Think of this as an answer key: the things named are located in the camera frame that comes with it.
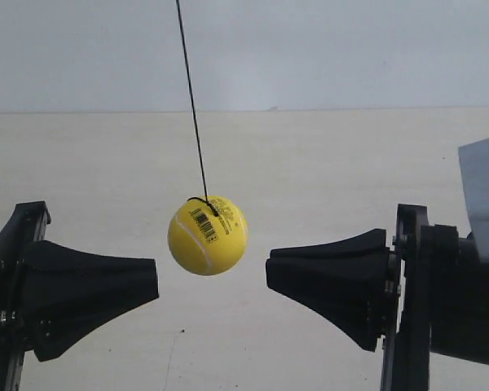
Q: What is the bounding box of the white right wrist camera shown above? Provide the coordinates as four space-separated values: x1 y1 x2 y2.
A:
458 138 489 263

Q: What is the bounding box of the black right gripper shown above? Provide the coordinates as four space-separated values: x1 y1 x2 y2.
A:
266 204 489 390

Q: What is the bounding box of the black hanging string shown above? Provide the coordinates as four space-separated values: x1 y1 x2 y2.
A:
174 0 220 217

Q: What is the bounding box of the yellow tennis ball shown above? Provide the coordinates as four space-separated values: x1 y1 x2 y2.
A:
167 195 249 276

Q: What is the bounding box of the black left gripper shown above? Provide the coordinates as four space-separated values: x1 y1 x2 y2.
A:
0 200 159 390

